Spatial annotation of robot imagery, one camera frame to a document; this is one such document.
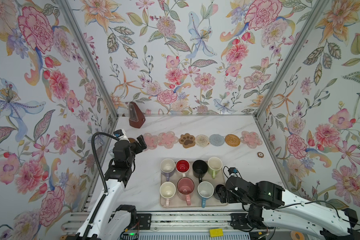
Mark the white multicolour zigzag coaster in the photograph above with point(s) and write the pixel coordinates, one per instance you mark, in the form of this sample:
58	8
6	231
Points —
202	141

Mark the yellow sticky label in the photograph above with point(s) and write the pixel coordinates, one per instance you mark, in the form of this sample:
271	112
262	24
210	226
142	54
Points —
214	233

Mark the small dark navy mug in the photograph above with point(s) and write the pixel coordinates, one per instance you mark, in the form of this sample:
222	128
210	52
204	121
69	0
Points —
216	191

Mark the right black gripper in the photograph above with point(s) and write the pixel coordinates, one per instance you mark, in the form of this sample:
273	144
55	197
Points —
226	199

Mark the tape roll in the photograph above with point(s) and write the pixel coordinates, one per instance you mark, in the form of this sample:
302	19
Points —
297	235

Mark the blue mug white inside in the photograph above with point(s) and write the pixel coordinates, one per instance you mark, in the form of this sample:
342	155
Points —
205	191

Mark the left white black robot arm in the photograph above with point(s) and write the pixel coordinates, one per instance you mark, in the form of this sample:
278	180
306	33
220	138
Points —
105	204

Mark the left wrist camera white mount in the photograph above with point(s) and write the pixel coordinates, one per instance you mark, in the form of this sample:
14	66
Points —
120	135

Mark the purple mug white inside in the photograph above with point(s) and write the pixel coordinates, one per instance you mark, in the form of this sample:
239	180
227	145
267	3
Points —
168	167

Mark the red mug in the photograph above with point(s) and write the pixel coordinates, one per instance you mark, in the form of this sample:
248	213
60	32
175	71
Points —
183	167

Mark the black mug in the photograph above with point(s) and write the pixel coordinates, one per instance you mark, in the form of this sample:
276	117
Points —
200	168

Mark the brown wooden metronome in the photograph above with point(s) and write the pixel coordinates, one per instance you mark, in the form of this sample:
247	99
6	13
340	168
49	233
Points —
136	116

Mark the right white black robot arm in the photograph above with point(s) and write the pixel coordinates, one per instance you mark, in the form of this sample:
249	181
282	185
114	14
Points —
271	206

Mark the cream mug pink handle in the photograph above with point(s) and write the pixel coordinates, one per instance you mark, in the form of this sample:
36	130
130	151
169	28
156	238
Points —
167	191

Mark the brown round cork coaster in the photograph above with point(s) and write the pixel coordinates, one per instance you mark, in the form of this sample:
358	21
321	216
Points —
132	140

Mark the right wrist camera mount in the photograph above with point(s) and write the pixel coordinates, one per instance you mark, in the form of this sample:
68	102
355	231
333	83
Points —
233	172

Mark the pink flower coaster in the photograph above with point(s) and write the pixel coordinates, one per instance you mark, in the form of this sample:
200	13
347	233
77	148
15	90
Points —
251	139
151	141
167	139

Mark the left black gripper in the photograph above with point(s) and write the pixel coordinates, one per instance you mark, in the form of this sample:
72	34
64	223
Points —
142	142

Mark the brown paw print coaster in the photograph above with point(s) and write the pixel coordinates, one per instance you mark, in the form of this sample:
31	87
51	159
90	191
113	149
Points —
187	140

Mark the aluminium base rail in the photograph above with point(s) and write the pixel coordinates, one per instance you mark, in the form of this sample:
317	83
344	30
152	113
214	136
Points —
183	225

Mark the grey-blue woven round coaster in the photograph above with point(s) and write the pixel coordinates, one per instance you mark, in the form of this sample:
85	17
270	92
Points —
217	140

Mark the red poker chip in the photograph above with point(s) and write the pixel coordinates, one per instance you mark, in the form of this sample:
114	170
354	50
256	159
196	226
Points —
260	154

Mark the woven rattan round coaster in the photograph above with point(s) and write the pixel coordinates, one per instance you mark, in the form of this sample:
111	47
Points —
232	140

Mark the beige serving tray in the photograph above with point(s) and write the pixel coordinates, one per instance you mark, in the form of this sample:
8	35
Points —
177	201

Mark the light green mug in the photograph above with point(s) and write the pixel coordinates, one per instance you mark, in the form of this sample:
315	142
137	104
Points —
214	166

